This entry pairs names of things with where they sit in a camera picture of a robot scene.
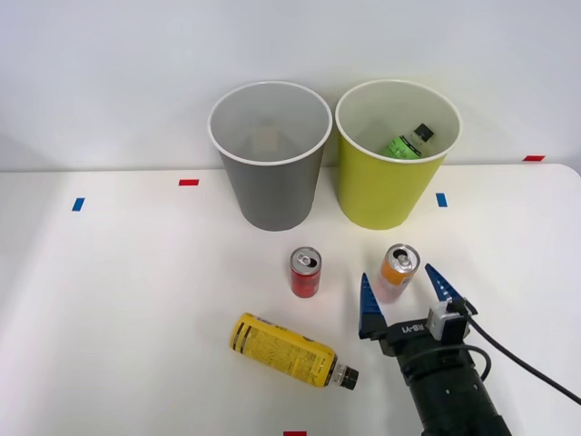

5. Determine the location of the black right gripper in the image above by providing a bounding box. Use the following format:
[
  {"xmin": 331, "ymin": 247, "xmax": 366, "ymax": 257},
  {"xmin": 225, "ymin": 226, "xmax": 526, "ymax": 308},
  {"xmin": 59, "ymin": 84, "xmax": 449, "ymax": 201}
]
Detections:
[{"xmin": 358, "ymin": 263, "xmax": 478, "ymax": 381}]

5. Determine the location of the orange drink can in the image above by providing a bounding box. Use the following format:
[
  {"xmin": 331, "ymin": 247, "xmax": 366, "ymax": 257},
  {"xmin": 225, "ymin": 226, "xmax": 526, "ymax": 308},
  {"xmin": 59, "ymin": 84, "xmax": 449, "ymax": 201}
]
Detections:
[{"xmin": 377, "ymin": 243, "xmax": 422, "ymax": 304}]

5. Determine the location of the red drink can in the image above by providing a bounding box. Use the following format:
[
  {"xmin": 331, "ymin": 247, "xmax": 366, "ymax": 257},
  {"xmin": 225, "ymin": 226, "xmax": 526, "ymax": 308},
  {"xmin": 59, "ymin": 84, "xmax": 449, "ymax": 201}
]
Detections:
[{"xmin": 290, "ymin": 246, "xmax": 323, "ymax": 299}]

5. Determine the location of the yellow-green plastic waste bin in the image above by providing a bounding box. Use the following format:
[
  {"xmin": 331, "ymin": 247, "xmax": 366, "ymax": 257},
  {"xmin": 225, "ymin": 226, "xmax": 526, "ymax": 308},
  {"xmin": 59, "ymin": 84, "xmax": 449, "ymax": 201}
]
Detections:
[{"xmin": 334, "ymin": 79, "xmax": 462, "ymax": 231}]

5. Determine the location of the yellow label plastic bottle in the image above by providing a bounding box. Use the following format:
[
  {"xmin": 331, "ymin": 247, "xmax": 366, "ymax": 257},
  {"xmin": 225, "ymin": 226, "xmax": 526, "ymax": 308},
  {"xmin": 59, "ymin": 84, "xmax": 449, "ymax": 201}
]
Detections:
[{"xmin": 228, "ymin": 312, "xmax": 360, "ymax": 391}]

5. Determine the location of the green label plastic bottle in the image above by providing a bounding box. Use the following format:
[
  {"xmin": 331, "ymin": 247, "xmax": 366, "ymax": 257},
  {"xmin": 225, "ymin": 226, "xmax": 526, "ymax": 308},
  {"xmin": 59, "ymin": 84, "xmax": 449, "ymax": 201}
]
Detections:
[{"xmin": 378, "ymin": 123, "xmax": 436, "ymax": 161}]

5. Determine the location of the grey plastic waste bin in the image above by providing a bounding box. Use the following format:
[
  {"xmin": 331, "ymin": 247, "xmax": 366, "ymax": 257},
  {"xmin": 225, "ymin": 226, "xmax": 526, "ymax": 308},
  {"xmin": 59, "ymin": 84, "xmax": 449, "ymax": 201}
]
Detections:
[{"xmin": 207, "ymin": 80, "xmax": 333, "ymax": 233}]

